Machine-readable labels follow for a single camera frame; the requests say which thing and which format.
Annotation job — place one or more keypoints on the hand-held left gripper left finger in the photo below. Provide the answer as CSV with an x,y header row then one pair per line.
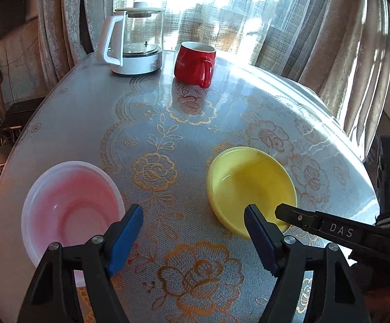
x,y
124,239

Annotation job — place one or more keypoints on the beige velvet curtain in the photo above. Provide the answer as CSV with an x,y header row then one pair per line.
x,y
70,23
343,57

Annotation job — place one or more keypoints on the red mug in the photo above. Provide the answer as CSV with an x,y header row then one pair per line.
x,y
190,67

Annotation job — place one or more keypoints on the white sheer curtain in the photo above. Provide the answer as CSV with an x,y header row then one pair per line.
x,y
215,6

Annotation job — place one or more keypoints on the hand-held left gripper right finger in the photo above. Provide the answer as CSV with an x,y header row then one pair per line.
x,y
260,239

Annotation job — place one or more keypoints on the red plastic bowl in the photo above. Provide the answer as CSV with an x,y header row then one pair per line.
x,y
67,208

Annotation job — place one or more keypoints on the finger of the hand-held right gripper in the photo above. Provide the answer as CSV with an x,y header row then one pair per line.
x,y
316,223

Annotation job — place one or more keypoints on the black box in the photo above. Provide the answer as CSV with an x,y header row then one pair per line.
x,y
23,111

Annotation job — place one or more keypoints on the yellow bowl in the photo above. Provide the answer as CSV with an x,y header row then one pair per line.
x,y
249,181

